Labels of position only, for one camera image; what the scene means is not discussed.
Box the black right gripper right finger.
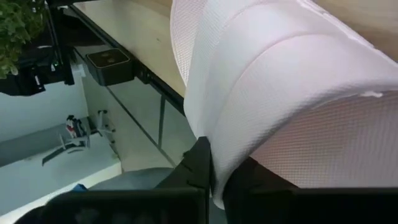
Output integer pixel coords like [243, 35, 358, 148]
[223, 157, 299, 191]

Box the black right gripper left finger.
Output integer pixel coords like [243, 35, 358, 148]
[155, 136, 214, 191]

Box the pink foam slide sandal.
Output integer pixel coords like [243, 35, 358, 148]
[170, 0, 398, 210]

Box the grey stand with tools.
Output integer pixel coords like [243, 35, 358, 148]
[42, 109, 116, 166]

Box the green artificial leafy plant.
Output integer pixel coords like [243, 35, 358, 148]
[0, 0, 47, 79]

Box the black aluminium rig frame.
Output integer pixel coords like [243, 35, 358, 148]
[46, 0, 187, 167]

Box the black table-level camera box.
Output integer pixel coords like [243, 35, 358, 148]
[85, 48, 135, 87]

